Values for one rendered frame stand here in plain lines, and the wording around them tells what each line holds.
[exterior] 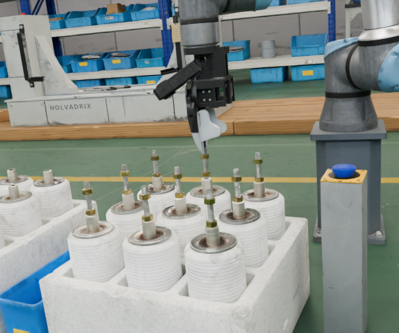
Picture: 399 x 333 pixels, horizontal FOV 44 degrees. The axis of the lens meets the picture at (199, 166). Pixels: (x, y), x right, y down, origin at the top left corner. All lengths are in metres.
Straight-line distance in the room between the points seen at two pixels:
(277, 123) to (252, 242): 1.94
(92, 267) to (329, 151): 0.70
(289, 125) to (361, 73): 1.55
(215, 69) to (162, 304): 0.45
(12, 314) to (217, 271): 0.45
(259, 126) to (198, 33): 1.87
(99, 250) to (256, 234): 0.27
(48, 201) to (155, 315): 0.53
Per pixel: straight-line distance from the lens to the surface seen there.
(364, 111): 1.33
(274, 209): 0.96
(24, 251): 1.13
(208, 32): 0.95
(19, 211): 1.16
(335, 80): 1.31
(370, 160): 1.32
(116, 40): 10.18
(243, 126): 2.80
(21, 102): 3.50
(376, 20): 1.20
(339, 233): 0.90
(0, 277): 1.09
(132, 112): 3.09
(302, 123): 2.74
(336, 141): 1.31
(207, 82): 0.95
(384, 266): 1.28
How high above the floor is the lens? 0.57
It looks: 15 degrees down
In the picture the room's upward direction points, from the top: 5 degrees counter-clockwise
